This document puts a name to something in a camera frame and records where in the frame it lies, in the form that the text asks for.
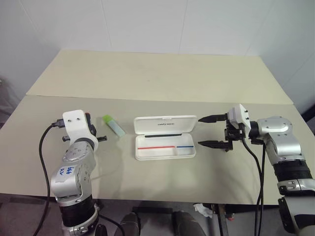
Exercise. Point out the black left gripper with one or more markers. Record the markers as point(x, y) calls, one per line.
point(90, 125)

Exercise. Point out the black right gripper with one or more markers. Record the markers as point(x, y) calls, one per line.
point(231, 134)

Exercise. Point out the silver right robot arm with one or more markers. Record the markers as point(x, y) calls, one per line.
point(283, 145)

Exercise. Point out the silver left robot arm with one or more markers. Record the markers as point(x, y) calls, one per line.
point(82, 153)

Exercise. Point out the blue marker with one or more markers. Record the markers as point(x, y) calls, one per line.
point(184, 147)

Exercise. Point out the green capped marker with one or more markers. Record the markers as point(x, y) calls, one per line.
point(115, 126)

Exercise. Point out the white pencil case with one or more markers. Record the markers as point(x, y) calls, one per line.
point(165, 137)

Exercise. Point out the red marker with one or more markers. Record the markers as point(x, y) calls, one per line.
point(155, 148)

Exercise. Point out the white tape label blue writing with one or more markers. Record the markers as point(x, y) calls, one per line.
point(64, 175)

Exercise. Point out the white crumpled paper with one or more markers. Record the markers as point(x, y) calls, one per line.
point(203, 210)

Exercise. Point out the metal table leg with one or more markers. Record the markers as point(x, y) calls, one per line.
point(224, 220)

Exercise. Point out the dark rounded shape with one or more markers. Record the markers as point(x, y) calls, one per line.
point(187, 225)
point(131, 225)

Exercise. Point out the black bar under table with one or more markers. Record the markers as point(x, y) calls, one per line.
point(152, 210)

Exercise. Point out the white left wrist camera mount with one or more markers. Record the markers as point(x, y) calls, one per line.
point(75, 127)

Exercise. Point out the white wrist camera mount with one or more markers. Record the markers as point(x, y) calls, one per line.
point(75, 127)
point(237, 115)

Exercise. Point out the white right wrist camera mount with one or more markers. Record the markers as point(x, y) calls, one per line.
point(237, 115)

